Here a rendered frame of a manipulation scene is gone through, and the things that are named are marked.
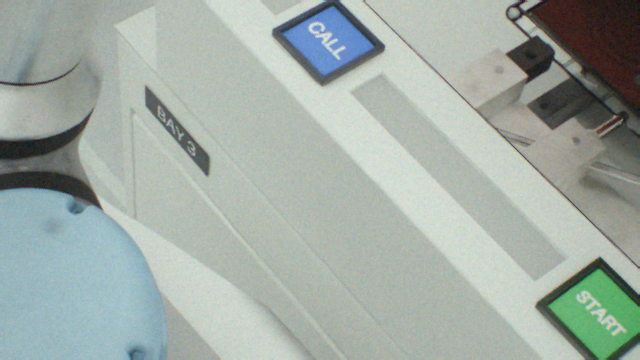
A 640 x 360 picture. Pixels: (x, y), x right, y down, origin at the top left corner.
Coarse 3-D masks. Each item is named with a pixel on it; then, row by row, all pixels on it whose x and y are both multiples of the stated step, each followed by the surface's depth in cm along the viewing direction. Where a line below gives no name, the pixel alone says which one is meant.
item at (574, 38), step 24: (552, 0) 98; (576, 0) 99; (600, 0) 99; (624, 0) 99; (552, 24) 97; (576, 24) 97; (600, 24) 97; (624, 24) 98; (576, 48) 96; (600, 48) 96; (624, 48) 96; (600, 72) 94; (624, 72) 95; (624, 96) 93
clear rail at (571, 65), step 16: (512, 16) 97; (528, 16) 97; (528, 32) 96; (544, 32) 96; (560, 48) 95; (560, 64) 95; (576, 64) 94; (576, 80) 94; (592, 80) 94; (592, 96) 94; (608, 96) 93; (624, 112) 92
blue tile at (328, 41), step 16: (320, 16) 86; (336, 16) 86; (288, 32) 85; (304, 32) 85; (320, 32) 85; (336, 32) 86; (352, 32) 86; (304, 48) 85; (320, 48) 85; (336, 48) 85; (352, 48) 85; (368, 48) 85; (320, 64) 84; (336, 64) 84
